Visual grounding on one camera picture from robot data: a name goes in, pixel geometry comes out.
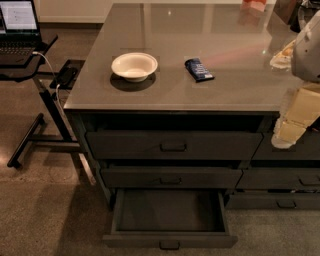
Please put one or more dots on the black power adapter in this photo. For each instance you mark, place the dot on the black power adapter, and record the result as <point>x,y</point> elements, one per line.
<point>66,75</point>

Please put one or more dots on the blue snack packet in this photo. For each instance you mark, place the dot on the blue snack packet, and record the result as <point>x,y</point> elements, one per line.
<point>198,71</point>

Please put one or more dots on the drawer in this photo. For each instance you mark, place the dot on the drawer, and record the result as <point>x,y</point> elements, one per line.
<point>306,148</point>
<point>274,201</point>
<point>170,177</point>
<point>173,145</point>
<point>280,178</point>
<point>169,219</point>

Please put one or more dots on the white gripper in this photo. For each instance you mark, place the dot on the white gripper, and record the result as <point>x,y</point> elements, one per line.
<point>307,55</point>

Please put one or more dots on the black laptop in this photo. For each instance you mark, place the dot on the black laptop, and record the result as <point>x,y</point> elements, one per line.
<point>19,33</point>

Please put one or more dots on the dark glass jar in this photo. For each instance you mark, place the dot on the dark glass jar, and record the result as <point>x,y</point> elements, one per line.
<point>303,14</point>

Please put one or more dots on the orange box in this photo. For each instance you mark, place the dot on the orange box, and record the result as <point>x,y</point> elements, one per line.
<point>258,5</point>

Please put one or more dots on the white bowl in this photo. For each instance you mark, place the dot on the white bowl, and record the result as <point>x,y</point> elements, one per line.
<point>134,67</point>

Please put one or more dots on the dark grey cabinet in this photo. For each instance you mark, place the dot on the dark grey cabinet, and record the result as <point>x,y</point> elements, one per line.
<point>245,95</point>

